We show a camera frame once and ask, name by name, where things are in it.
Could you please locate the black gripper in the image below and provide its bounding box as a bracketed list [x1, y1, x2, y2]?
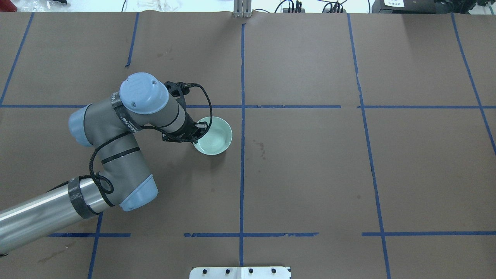
[162, 112, 209, 143]

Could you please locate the black power adapter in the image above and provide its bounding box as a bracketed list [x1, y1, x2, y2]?
[371, 0, 436, 14]

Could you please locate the aluminium frame post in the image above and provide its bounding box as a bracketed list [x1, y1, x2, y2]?
[233, 0, 253, 18]

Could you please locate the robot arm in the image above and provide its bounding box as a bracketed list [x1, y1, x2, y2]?
[1, 72, 213, 257]

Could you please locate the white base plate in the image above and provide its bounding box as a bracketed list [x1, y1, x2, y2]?
[189, 266, 292, 279]

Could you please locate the mint green bowl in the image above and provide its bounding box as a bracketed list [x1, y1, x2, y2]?
[193, 116, 233, 155]

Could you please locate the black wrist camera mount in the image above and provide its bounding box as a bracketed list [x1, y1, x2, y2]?
[163, 81, 193, 102]

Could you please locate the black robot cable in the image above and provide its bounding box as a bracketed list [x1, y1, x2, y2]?
[89, 82, 214, 195]

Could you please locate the brown paper table cover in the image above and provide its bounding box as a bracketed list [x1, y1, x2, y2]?
[1, 11, 495, 279]

